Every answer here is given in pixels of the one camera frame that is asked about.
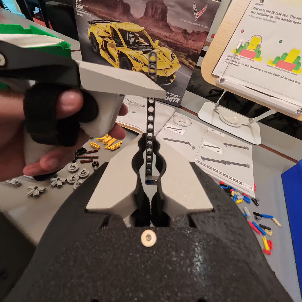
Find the long grey lego beam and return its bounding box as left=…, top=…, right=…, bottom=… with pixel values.
left=145, top=50, right=158, bottom=183

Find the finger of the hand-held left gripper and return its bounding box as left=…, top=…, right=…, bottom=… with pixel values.
left=76, top=60, right=167, bottom=99

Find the grey cross lego piece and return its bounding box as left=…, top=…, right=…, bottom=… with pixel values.
left=50, top=177, right=67, bottom=188
left=27, top=186, right=47, bottom=197

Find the lego set box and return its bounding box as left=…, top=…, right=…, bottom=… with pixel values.
left=73, top=0, right=221, bottom=108

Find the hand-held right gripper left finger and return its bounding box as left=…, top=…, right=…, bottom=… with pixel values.
left=85, top=134, right=147, bottom=226

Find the wooden book stand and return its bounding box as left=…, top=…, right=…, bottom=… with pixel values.
left=198, top=0, right=302, bottom=145

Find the pile of small lego pieces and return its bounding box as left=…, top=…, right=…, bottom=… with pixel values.
left=219, top=180, right=282, bottom=256

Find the dark office chair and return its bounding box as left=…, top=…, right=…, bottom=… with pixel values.
left=45, top=0, right=79, bottom=41

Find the person's left hand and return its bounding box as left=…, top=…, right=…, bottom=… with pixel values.
left=0, top=88, right=129, bottom=182

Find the blue plastic bin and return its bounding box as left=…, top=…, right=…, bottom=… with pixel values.
left=281, top=159, right=302, bottom=292

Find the lego instruction booklet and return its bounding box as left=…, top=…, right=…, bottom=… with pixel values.
left=116, top=94, right=256, bottom=198

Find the green plastic bin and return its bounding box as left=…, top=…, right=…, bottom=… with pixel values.
left=0, top=24, right=72, bottom=90

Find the pile of yellow lego pieces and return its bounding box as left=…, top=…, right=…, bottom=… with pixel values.
left=89, top=134, right=123, bottom=151

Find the printed instruction sheet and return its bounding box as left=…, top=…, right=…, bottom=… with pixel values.
left=212, top=0, right=302, bottom=99

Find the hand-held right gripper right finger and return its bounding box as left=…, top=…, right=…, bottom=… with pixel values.
left=151, top=140, right=214, bottom=221

